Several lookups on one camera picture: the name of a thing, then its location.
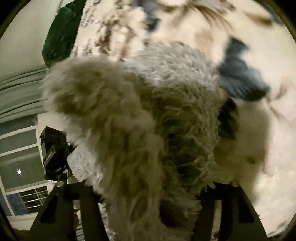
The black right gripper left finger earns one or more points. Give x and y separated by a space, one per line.
55 220

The cream floral fleece blanket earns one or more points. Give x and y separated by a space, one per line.
244 39

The dark green pillow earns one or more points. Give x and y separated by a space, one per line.
62 33

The grey fluffy fleece pants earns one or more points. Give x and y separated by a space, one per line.
146 129

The window with white frame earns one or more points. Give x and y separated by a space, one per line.
23 186

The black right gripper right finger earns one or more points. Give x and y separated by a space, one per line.
239 220

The grey window curtain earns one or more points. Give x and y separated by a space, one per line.
21 94

